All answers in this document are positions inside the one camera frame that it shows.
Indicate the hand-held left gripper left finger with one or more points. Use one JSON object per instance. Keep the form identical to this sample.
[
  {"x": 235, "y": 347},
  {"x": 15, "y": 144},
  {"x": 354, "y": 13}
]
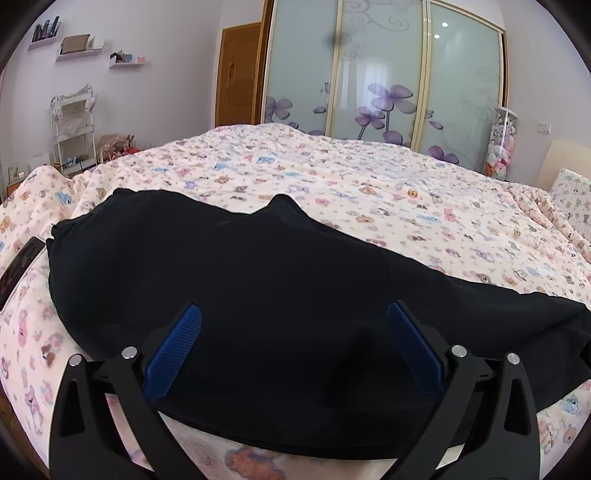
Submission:
[{"x": 173, "y": 350}]

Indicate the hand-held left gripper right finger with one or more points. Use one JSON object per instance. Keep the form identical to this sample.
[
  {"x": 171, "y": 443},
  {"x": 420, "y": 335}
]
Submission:
[{"x": 415, "y": 350}]

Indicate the black pants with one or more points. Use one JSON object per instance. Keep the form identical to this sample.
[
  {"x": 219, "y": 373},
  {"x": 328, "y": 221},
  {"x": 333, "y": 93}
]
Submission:
[{"x": 277, "y": 286}]

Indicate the bed with cartoon-print blanket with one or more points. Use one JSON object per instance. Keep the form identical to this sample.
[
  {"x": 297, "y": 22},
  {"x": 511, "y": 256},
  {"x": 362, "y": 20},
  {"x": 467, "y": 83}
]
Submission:
[{"x": 369, "y": 194}]

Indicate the black remote control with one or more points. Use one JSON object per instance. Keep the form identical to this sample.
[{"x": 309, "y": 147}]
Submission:
[{"x": 19, "y": 270}]

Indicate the printed pillow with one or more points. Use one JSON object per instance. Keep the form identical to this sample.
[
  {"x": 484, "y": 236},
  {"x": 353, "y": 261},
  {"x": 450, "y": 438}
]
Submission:
[{"x": 572, "y": 198}]

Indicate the clear tube of plush toys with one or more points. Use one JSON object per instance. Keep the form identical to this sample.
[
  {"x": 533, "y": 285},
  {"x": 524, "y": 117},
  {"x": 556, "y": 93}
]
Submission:
[{"x": 501, "y": 143}]

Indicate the wooden headboard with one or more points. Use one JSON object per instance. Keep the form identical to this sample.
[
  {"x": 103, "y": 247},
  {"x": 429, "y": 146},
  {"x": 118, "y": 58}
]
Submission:
[{"x": 565, "y": 159}]

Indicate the white rolling cart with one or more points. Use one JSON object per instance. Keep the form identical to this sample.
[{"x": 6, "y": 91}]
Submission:
[{"x": 74, "y": 127}]

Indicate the floral sliding-door wardrobe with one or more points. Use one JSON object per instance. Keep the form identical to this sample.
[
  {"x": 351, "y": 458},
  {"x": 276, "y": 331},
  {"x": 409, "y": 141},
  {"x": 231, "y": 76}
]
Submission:
[{"x": 383, "y": 74}]

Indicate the wooden door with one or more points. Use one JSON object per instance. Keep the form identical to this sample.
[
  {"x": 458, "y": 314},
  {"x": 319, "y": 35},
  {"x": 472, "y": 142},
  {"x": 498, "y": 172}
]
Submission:
[{"x": 238, "y": 76}]

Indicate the white wall switch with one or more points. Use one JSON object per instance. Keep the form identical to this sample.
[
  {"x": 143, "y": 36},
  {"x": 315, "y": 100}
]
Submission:
[{"x": 546, "y": 127}]

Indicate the white wall shelf with trinkets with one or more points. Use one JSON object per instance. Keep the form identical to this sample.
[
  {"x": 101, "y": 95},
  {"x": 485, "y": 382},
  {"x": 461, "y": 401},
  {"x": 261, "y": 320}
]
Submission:
[{"x": 125, "y": 59}]

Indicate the white wall shelf with box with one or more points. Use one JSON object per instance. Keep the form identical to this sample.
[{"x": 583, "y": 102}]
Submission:
[{"x": 78, "y": 47}]

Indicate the white wall shelf with books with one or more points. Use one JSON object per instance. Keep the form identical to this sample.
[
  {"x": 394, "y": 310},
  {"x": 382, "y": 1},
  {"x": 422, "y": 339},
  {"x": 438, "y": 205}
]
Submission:
[{"x": 45, "y": 32}]

